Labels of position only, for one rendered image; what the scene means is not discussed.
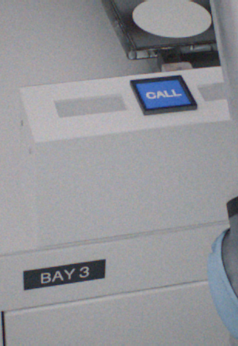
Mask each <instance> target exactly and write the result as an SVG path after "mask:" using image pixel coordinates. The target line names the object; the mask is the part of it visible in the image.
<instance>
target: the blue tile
mask: <svg viewBox="0 0 238 346"><path fill-rule="evenodd" d="M136 86H137V88H138V92H139V94H140V96H141V99H142V100H143V101H144V104H145V106H146V108H147V109H148V108H155V107H167V106H174V105H180V104H187V103H190V101H189V99H188V98H187V96H186V95H185V92H184V90H183V89H182V87H181V85H180V83H179V81H177V80H174V81H166V82H164V81H159V82H153V83H139V84H136Z"/></svg>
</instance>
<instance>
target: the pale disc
mask: <svg viewBox="0 0 238 346"><path fill-rule="evenodd" d="M133 18H134V21H135V22H136V24H137V26H139V27H140V28H141V29H144V30H146V31H148V32H151V33H154V34H155V35H159V36H167V37H187V36H194V35H196V34H199V33H201V32H203V31H206V30H207V29H208V28H209V26H210V23H211V17H210V14H209V13H208V12H207V11H206V10H205V9H204V8H203V7H202V6H200V5H198V4H196V3H194V2H191V1H189V0H148V1H146V2H143V3H141V4H140V5H138V6H137V8H136V9H135V10H134V13H133Z"/></svg>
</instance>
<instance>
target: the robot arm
mask: <svg viewBox="0 0 238 346"><path fill-rule="evenodd" d="M209 3H210V8H211V13H212V20H213V25H214V29H215V34H216V41H217V46H218V50H219V59H220V63H221V67H222V72H223V81H224V85H225V89H226V98H227V102H228V106H229V115H230V123H231V128H232V132H233V140H234V145H235V150H236V157H237V162H238V0H209ZM226 207H227V212H228V216H229V225H230V227H229V228H227V229H225V230H223V231H222V232H221V233H220V234H219V235H218V236H217V237H216V238H215V240H214V241H213V243H212V252H211V253H210V254H209V256H208V263H207V275H208V282H209V289H210V295H211V298H212V301H213V303H214V306H215V308H216V311H217V313H218V315H219V317H220V318H221V319H222V321H223V323H224V324H225V326H226V329H227V330H228V332H230V333H231V335H232V336H234V337H235V338H237V339H238V183H237V184H236V186H235V187H234V189H233V190H232V191H231V193H230V194H229V196H228V197H227V199H226Z"/></svg>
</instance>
